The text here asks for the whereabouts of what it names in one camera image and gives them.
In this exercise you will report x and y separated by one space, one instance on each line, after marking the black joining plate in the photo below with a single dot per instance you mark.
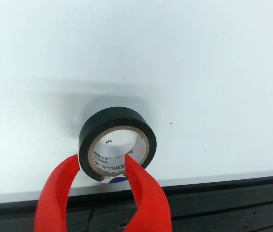
107 220

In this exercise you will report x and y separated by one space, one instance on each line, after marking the black electrical tape roll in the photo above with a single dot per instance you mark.
117 118

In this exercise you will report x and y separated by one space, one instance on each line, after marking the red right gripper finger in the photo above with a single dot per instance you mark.
151 205

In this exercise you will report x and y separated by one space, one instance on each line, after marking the black aluminium rail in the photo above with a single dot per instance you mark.
223 205

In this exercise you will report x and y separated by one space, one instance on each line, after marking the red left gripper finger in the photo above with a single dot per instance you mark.
51 198

